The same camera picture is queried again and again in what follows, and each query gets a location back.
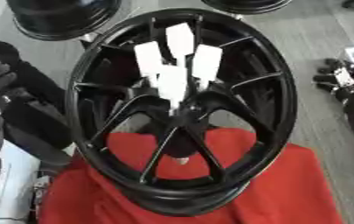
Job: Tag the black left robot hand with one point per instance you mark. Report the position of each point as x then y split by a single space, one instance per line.
29 116

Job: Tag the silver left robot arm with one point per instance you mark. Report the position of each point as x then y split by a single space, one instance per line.
16 180

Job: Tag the black round wheel rim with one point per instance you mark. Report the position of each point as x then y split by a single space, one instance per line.
62 20
248 5

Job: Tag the black spoked wheel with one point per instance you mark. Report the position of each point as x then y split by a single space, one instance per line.
184 192

